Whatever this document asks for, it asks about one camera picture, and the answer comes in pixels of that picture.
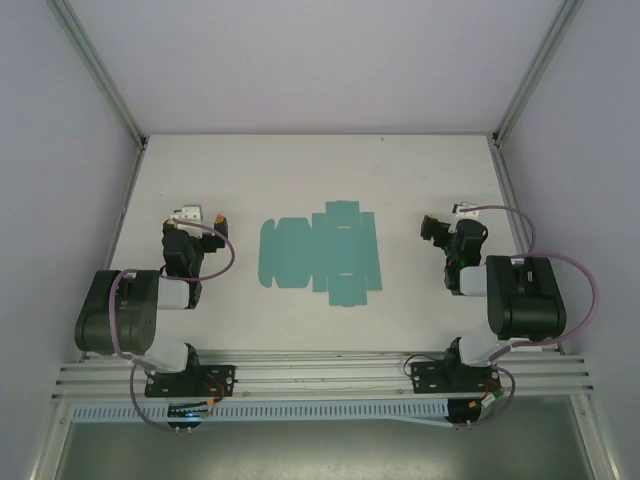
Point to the frame leg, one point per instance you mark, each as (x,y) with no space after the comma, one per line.
(592,440)
(50,440)

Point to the teal paper box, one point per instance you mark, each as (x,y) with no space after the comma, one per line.
(320,255)

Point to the right aluminium side rail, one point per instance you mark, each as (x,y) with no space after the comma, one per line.
(506,175)

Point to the aluminium frame post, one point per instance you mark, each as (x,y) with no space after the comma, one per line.
(537,70)
(95,70)

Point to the right black controller board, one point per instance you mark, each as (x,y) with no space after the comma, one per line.
(462,412)

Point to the left aluminium frame post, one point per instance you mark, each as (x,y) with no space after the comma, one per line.
(95,70)

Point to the right aluminium frame post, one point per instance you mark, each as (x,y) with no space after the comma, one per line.
(537,70)

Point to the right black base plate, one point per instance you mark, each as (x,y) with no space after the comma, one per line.
(425,380)

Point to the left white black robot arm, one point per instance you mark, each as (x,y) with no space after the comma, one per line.
(142,310)

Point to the left aluminium side rail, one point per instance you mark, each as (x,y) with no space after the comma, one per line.
(124,215)

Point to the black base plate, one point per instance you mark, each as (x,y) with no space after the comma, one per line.
(160,387)
(425,380)

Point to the black controller board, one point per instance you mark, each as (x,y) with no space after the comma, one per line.
(187,419)
(462,412)

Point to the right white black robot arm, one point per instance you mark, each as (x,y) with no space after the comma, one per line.
(525,295)

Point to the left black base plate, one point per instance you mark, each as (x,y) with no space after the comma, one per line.
(160,387)

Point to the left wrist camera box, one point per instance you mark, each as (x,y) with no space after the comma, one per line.
(190,214)

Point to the left lower frame leg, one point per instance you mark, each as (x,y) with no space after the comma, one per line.
(50,440)

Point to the right lower frame leg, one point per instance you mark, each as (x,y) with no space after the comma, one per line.
(592,440)

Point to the left black controller board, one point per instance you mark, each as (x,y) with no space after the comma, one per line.
(187,419)

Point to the aluminium mounting rail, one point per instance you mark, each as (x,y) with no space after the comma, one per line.
(320,372)

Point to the aluminium side rail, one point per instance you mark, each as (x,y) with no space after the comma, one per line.
(506,175)
(124,215)

